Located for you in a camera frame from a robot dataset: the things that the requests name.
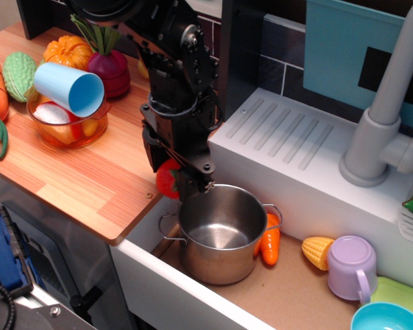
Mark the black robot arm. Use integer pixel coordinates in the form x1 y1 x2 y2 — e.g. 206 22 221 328
66 1 223 201

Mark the stainless steel pot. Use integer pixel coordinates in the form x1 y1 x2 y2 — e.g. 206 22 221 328
174 184 280 285

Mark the green plastic plate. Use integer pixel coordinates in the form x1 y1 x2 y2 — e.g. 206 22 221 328
370 276 413 313

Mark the yellow toy corn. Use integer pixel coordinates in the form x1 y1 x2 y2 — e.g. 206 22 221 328
301 236 335 271

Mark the white toy sink unit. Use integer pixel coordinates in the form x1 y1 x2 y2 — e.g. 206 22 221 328
112 89 413 329

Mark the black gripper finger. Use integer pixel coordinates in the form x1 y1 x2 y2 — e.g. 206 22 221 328
177 168 206 202
142 129 171 173

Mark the green toy bitter gourd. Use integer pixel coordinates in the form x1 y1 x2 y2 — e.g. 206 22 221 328
3 52 37 102

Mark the purple toy beet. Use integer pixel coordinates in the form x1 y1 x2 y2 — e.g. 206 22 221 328
70 14 131 98

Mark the red toy strawberry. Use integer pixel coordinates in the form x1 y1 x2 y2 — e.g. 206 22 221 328
156 158 180 199

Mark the white slotted spatula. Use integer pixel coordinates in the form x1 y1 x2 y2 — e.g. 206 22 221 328
398 206 413 242

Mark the blue clamp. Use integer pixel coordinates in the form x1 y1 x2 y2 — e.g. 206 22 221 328
0 206 45 298

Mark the teal plastic bowl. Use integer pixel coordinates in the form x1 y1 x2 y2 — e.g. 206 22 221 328
350 302 413 330

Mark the light blue plastic cup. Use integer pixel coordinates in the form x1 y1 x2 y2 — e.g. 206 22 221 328
34 63 105 118

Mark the yellow toy potato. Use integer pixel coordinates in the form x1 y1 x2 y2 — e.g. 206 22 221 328
137 60 149 80

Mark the orange transparent bowl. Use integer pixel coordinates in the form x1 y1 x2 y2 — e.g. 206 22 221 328
27 92 111 148

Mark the grey toy faucet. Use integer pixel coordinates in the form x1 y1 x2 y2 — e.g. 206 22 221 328
339 6 413 187

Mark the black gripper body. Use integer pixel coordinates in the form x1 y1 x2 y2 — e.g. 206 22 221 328
140 99 215 191

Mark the orange toy pumpkin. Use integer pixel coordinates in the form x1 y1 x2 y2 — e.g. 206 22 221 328
43 35 93 71

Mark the purple plastic mug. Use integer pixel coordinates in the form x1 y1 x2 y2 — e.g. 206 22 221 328
328 235 378 305

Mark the teal box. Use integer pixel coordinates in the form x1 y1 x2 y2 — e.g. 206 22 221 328
304 1 405 109

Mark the black cable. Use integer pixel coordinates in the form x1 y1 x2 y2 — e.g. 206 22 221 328
0 278 17 330

